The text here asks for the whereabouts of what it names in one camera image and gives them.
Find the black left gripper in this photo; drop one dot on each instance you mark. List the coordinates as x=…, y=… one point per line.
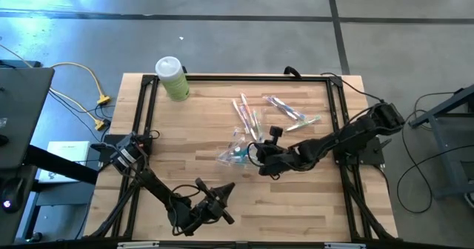
x=209, y=210

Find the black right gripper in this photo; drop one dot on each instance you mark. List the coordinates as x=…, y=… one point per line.
x=276, y=160

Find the blue toothbrush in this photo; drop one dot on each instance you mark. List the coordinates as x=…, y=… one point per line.
x=292, y=110

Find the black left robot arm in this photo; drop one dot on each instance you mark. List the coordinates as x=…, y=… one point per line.
x=155, y=184

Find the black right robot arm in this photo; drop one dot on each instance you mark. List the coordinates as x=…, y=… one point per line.
x=352, y=134

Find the wrapped green toothbrush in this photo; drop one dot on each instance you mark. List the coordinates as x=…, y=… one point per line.
x=258, y=126

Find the clear acrylic organizer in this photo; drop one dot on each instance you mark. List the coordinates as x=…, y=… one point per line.
x=229, y=156

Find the wrapped white toothbrush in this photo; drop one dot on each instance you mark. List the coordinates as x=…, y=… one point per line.
x=240, y=116

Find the black curved table clamp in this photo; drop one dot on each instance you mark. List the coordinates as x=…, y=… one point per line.
x=184, y=70
x=292, y=71

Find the green disinfecting wipes canister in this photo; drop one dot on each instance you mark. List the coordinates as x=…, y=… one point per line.
x=174, y=82

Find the white cardboard box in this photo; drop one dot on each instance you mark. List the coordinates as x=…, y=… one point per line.
x=66, y=156

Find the dark grey metal cart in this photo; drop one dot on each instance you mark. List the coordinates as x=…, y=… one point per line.
x=444, y=145

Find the black computer mouse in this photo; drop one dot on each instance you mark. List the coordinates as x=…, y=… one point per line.
x=13, y=193

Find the black desk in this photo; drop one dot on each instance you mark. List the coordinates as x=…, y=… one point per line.
x=22, y=112

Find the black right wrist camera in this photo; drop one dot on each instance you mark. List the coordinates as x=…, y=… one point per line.
x=276, y=134

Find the black aluminium table frame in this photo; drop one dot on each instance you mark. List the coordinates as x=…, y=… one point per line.
x=240, y=78

